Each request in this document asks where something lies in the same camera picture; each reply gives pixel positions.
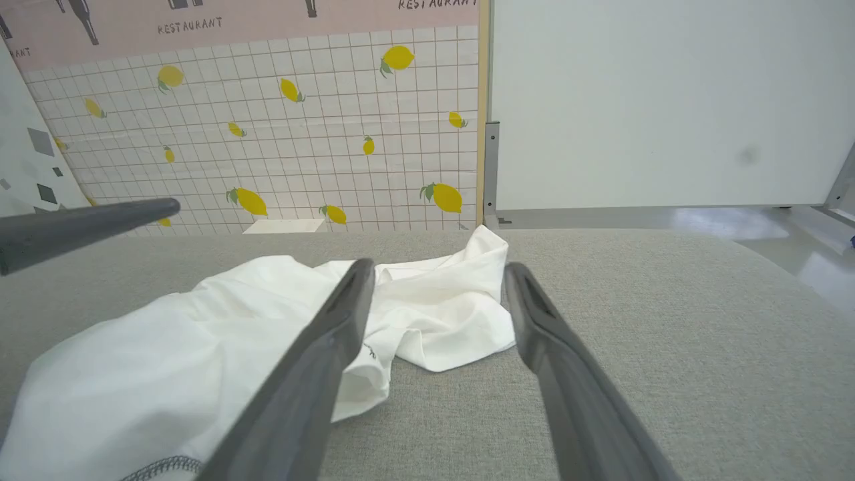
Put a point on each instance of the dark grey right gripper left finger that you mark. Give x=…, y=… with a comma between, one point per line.
x=300, y=387

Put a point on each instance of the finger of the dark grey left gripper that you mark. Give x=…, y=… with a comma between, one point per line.
x=67, y=230

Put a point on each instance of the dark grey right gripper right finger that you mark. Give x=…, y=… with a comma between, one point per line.
x=574, y=401

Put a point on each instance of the white garment with grey stitching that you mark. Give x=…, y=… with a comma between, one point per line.
x=167, y=354

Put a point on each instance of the white panel with grey squares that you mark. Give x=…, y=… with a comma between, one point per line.
x=30, y=167

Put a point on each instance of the white flat box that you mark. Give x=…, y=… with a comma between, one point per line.
x=284, y=226

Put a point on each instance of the lemon print tiled backdrop panel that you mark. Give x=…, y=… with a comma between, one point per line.
x=320, y=133

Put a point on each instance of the white partition board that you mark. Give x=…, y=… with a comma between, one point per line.
x=668, y=100

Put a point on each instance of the grey metal frame post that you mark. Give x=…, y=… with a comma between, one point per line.
x=492, y=174

